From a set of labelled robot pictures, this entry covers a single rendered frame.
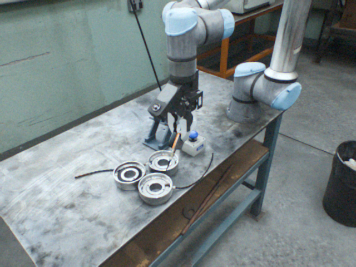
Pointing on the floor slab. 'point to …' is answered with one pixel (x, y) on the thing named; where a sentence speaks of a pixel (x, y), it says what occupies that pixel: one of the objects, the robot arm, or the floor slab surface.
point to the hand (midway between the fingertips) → (178, 137)
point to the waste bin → (342, 186)
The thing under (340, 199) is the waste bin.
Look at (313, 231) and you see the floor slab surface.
